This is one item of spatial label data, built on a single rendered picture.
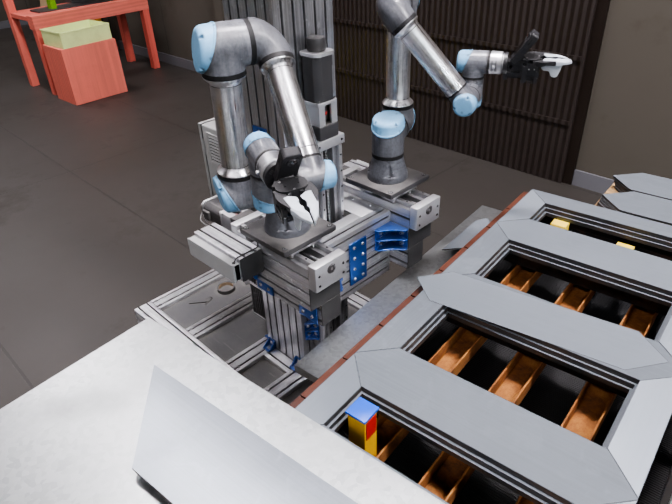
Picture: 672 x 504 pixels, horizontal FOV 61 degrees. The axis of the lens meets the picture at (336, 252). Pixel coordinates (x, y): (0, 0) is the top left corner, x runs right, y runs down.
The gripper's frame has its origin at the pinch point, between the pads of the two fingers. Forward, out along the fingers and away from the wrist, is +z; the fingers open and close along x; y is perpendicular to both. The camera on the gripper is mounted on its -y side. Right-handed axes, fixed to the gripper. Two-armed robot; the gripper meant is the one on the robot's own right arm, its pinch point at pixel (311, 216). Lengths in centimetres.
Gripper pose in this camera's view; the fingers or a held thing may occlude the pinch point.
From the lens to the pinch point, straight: 113.6
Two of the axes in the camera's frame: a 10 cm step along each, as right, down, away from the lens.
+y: 0.3, 7.5, 6.7
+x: -9.1, 2.9, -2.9
